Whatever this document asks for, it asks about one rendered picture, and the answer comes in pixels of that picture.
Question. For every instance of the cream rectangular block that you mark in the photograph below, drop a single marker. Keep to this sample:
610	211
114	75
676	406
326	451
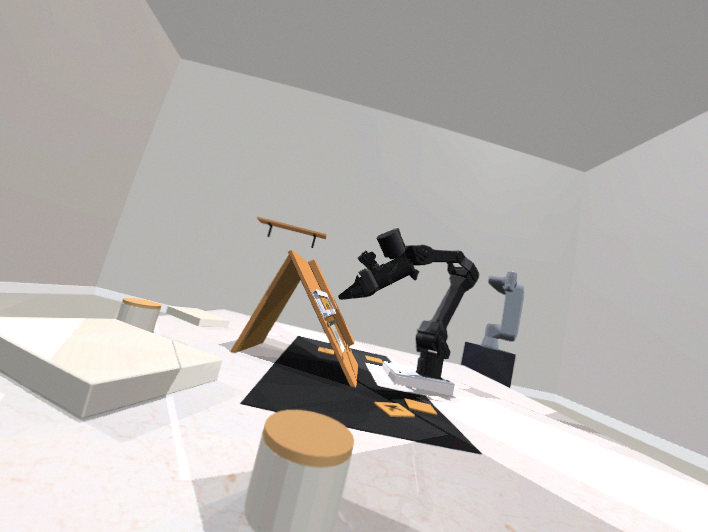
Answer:
197	317

